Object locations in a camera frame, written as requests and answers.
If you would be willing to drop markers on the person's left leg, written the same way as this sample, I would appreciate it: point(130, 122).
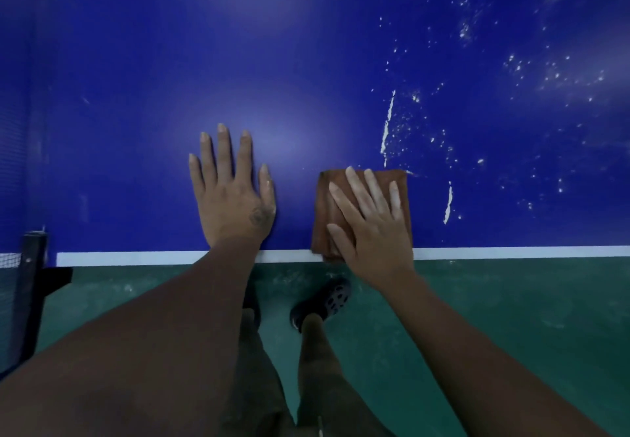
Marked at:
point(258, 382)

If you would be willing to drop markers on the black clog shoe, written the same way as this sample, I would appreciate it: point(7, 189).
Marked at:
point(252, 304)
point(327, 301)

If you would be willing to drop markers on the black net post clamp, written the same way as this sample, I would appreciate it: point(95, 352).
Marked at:
point(32, 284)

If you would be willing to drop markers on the person's right leg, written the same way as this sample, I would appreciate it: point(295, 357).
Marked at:
point(325, 382)

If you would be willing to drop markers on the person's left little finger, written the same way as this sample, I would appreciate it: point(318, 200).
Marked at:
point(196, 173)

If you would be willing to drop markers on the person's right thumb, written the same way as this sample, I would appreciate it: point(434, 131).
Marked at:
point(339, 239)

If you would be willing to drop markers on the person's left forearm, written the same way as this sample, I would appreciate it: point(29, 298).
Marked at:
point(147, 343)

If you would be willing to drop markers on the person's right hand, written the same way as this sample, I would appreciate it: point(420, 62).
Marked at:
point(379, 244)

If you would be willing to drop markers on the person's left thumb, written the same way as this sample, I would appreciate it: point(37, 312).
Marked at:
point(267, 190)

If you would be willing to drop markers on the person's right little finger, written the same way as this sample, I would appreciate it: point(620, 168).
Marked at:
point(395, 198)

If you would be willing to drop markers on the person's left hand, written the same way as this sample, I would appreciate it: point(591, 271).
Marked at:
point(230, 210)

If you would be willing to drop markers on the person's leg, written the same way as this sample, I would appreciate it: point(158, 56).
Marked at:
point(258, 382)
point(325, 382)

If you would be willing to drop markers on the person's right middle finger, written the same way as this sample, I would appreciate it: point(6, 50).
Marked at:
point(361, 189)

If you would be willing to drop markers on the person's right forearm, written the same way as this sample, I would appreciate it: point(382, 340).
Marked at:
point(472, 368)

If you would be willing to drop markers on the table tennis net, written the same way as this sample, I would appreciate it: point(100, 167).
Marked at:
point(10, 304)

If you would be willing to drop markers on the person's left middle finger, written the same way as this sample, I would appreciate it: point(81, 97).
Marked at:
point(225, 151)

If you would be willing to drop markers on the brown cloth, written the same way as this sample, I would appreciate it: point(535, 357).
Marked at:
point(327, 205)

